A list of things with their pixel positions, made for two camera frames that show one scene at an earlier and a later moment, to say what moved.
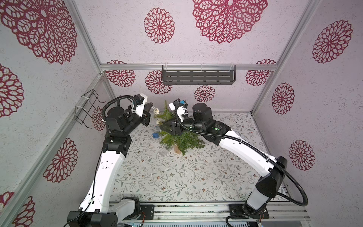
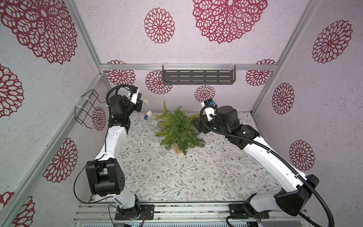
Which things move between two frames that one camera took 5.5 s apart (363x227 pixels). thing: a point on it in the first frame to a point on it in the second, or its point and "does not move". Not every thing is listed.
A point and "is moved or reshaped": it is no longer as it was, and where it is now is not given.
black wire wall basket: [83, 113] does not move
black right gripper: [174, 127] to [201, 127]
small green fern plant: [184, 142] does not move
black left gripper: [145, 114] to [139, 104]
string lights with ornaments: [156, 111] is moved or reshaped
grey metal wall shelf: [199, 74] does not move
